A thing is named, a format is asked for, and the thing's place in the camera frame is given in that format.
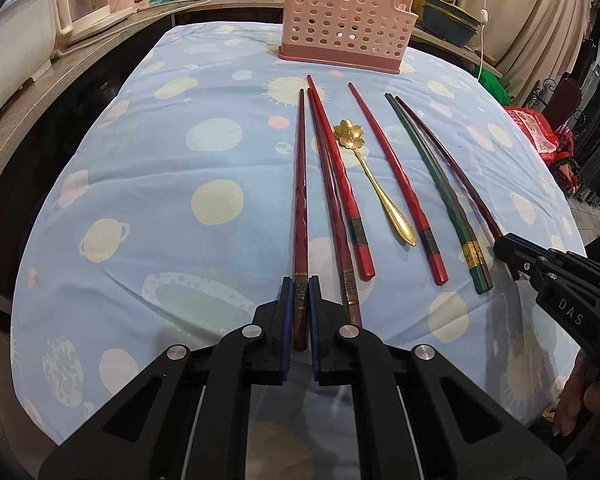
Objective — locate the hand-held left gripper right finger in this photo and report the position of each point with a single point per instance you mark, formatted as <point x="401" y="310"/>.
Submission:
<point x="316" y="340"/>

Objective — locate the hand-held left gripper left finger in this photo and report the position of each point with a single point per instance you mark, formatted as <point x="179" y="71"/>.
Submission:
<point x="286" y="330"/>

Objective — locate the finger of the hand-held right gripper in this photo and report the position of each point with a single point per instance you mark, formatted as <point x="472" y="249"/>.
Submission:
<point x="522" y="246"/>
<point x="570" y="310"/>

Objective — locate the dark green chopstick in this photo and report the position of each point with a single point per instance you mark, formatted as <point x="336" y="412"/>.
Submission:
<point x="486" y="275"/>

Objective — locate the dark red chopstick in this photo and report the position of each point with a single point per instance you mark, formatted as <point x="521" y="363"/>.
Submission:
<point x="300" y="210"/>
<point x="344" y="260"/>

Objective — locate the maroon chopstick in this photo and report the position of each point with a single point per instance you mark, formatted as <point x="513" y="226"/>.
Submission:
<point x="459" y="180"/>

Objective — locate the gold flower spoon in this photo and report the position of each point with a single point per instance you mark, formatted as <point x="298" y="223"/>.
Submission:
<point x="397" y="220"/>

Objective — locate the pink perforated utensil basket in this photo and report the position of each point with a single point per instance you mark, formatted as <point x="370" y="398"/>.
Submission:
<point x="345" y="15"/>

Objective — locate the person's right hand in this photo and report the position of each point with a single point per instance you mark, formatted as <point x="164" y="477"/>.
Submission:
<point x="595" y="400"/>

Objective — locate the dark red cloth bag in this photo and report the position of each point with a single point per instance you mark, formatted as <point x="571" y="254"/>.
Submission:
<point x="566" y="165"/>

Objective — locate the red printed bag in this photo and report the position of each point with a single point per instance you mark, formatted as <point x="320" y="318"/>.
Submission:
<point x="535" y="127"/>

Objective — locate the blue planet print tablecloth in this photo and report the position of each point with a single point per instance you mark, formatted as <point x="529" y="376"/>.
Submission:
<point x="180" y="220"/>

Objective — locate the green plastic bag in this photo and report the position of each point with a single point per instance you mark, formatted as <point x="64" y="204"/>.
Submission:
<point x="494" y="85"/>

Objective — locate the beige curtain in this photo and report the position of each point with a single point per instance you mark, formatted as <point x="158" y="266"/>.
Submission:
<point x="525" y="15"/>

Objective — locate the white glass kettle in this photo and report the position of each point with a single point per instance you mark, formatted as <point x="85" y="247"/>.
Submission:
<point x="82" y="0"/>

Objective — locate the translucent plastic storage bin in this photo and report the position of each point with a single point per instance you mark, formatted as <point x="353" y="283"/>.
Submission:
<point x="15" y="50"/>

